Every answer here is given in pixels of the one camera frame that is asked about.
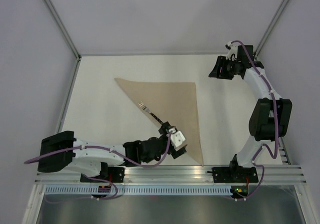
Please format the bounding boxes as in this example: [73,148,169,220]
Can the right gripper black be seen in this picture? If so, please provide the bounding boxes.
[208,55,238,80]

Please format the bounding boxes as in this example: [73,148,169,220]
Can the beige cloth napkin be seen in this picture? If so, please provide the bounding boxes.
[115,78,204,165]

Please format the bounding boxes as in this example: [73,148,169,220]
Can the silver fork black handle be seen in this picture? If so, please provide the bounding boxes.
[138,102,163,125]

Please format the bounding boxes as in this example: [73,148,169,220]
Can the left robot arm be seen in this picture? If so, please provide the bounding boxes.
[36,122,187,182]

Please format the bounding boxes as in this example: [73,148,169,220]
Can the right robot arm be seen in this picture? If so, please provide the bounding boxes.
[209,40,293,182]

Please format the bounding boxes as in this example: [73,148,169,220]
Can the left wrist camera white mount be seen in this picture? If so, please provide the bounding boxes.
[168,127,186,150]

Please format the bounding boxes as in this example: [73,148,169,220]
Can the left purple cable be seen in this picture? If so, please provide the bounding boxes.
[23,131,173,200]

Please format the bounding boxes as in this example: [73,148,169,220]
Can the right aluminium frame post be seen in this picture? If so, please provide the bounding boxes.
[254,0,291,56]

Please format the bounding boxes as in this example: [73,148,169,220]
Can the aluminium frame post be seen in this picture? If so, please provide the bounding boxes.
[42,0,81,60]
[254,0,291,56]

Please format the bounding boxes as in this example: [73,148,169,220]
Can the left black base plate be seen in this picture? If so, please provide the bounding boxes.
[80,167,125,184]

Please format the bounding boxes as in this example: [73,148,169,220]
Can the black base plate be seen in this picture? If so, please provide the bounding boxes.
[80,167,125,184]
[207,167,259,184]

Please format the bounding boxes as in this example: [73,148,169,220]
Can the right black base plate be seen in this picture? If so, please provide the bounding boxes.
[207,167,259,184]

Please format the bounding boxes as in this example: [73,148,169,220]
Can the right aluminium side rail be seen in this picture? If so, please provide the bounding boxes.
[252,55,292,165]

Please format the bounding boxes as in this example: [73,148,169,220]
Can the back aluminium frame bar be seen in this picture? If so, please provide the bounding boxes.
[79,51,255,57]

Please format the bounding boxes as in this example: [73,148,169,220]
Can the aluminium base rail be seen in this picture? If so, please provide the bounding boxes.
[34,164,307,185]

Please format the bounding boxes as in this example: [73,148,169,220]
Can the white slotted cable duct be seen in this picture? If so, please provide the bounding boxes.
[45,185,232,196]

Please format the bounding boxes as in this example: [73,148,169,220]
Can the left aluminium frame post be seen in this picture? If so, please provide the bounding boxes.
[42,0,81,60]

